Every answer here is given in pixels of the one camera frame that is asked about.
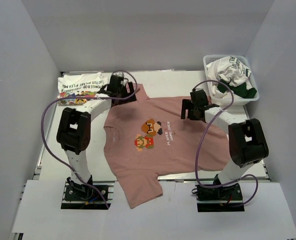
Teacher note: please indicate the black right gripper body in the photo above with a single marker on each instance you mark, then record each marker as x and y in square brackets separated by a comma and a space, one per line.
[192, 114]

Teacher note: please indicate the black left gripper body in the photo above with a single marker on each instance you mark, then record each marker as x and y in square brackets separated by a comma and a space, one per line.
[124, 92]

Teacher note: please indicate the dark green t-shirt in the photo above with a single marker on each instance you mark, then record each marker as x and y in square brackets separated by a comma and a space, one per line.
[240, 91]

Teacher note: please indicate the white t-shirt green lettering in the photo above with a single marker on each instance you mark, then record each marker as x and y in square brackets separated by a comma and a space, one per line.
[231, 70]

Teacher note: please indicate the pink t-shirt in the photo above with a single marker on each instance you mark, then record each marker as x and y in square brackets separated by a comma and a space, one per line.
[147, 138]

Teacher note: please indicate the plain white t-shirt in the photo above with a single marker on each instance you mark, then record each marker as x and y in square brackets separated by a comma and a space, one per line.
[220, 93]

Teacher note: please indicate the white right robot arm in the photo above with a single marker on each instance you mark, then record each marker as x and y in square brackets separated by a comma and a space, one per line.
[247, 142]

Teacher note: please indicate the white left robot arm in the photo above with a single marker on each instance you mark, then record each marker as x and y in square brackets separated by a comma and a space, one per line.
[80, 110]

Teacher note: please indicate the folded white cartoon print t-shirt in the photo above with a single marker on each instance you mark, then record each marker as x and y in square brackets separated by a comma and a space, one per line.
[80, 85]

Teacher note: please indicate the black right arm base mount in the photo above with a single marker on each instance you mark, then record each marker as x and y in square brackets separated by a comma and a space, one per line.
[219, 200]

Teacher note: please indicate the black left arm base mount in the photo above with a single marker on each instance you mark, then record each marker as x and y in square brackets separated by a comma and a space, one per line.
[91, 200]

